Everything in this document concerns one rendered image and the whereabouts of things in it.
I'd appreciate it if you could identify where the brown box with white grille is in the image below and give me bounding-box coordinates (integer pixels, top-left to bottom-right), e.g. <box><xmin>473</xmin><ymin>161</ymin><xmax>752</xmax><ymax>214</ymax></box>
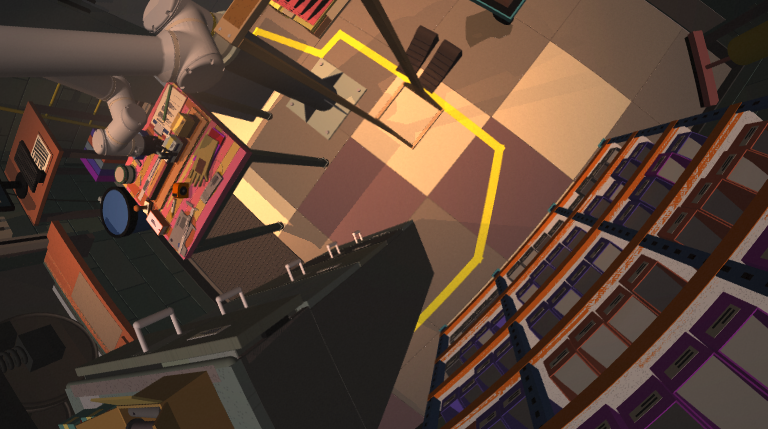
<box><xmin>2</xmin><ymin>101</ymin><xmax>62</xmax><ymax>226</ymax></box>

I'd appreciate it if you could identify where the pale drawer label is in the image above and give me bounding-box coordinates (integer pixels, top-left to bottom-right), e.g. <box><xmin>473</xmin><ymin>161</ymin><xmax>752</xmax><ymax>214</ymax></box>
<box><xmin>188</xmin><ymin>325</ymin><xmax>233</xmax><ymax>342</ymax></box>

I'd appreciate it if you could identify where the green drawer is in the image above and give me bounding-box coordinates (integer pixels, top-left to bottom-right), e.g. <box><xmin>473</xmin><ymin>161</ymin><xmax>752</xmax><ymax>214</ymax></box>
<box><xmin>74</xmin><ymin>299</ymin><xmax>308</xmax><ymax>380</ymax></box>

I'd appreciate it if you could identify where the yellow-brown cardboard box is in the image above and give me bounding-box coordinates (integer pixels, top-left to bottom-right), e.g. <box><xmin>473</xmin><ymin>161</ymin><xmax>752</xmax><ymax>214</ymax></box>
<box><xmin>89</xmin><ymin>370</ymin><xmax>236</xmax><ymax>429</ymax></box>

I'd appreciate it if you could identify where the green drawer cabinet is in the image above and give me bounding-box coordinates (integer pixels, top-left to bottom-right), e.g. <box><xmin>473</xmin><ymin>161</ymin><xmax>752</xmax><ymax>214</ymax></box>
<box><xmin>64</xmin><ymin>221</ymin><xmax>434</xmax><ymax>429</ymax></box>

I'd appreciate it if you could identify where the dark brown block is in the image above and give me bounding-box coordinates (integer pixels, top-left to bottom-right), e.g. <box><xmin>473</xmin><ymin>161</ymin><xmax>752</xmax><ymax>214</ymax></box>
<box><xmin>419</xmin><ymin>40</ymin><xmax>464</xmax><ymax>92</ymax></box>
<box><xmin>404</xmin><ymin>25</ymin><xmax>440</xmax><ymax>74</ymax></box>

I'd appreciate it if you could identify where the orange and blue shelf rack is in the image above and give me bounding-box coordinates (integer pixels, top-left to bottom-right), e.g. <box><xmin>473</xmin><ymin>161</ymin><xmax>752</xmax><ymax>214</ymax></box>
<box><xmin>419</xmin><ymin>92</ymin><xmax>768</xmax><ymax>429</ymax></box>

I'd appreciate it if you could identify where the cream and green card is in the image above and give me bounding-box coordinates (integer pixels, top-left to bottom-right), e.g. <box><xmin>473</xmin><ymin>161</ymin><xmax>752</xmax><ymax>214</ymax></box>
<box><xmin>157</xmin><ymin>85</ymin><xmax>189</xmax><ymax>125</ymax></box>

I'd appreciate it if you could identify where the olive glove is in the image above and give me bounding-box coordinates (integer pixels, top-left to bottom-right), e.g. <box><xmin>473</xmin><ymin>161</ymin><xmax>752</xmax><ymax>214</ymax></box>
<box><xmin>193</xmin><ymin>131</ymin><xmax>227</xmax><ymax>182</ymax></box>

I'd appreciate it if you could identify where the grey flat plate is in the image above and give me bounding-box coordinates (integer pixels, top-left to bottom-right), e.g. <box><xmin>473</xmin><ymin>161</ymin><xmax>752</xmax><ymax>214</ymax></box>
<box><xmin>173</xmin><ymin>212</ymin><xmax>194</xmax><ymax>248</ymax></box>
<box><xmin>200</xmin><ymin>173</ymin><xmax>225</xmax><ymax>203</ymax></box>

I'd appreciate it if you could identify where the blue round disc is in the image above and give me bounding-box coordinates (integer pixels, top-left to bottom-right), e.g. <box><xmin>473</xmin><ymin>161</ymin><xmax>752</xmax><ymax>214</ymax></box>
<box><xmin>98</xmin><ymin>185</ymin><xmax>139</xmax><ymax>239</ymax></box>

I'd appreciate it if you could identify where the pink-topped table with dark legs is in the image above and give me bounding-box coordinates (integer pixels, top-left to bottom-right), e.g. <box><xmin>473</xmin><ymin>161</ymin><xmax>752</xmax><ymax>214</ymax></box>
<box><xmin>122</xmin><ymin>82</ymin><xmax>330</xmax><ymax>261</ymax></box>

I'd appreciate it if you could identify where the dark textured floor mat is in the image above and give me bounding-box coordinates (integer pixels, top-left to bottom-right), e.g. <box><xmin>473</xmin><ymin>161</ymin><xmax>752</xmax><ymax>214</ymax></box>
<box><xmin>188</xmin><ymin>194</ymin><xmax>302</xmax><ymax>296</ymax></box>

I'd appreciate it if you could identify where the orange-brown board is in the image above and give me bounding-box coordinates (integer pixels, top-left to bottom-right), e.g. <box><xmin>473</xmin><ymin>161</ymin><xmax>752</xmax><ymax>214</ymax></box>
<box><xmin>43</xmin><ymin>221</ymin><xmax>137</xmax><ymax>353</ymax></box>

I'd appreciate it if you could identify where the dark round drum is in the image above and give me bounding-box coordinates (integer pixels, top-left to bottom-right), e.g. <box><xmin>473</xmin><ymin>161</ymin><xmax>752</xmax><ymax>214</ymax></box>
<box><xmin>0</xmin><ymin>311</ymin><xmax>101</xmax><ymax>429</ymax></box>

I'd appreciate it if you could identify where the red-brown storage bin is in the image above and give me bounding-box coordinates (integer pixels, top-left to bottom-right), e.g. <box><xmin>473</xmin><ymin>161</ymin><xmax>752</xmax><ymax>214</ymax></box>
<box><xmin>623</xmin><ymin>254</ymin><xmax>691</xmax><ymax>314</ymax></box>
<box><xmin>542</xmin><ymin>338</ymin><xmax>619</xmax><ymax>398</ymax></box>

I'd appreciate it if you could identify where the red-brown push broom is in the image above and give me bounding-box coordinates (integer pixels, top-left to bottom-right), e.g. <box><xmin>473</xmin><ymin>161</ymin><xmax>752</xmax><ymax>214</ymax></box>
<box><xmin>685</xmin><ymin>28</ymin><xmax>743</xmax><ymax>110</ymax></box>

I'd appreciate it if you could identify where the purple storage bin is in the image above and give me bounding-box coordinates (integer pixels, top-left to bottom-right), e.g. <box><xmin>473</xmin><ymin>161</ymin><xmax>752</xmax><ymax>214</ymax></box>
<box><xmin>617</xmin><ymin>389</ymin><xmax>691</xmax><ymax>429</ymax></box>
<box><xmin>689</xmin><ymin>292</ymin><xmax>768</xmax><ymax>370</ymax></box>

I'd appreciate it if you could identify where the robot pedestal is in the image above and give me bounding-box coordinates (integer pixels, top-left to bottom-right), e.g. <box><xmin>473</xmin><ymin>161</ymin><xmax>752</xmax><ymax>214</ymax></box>
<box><xmin>221</xmin><ymin>38</ymin><xmax>368</xmax><ymax>141</ymax></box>

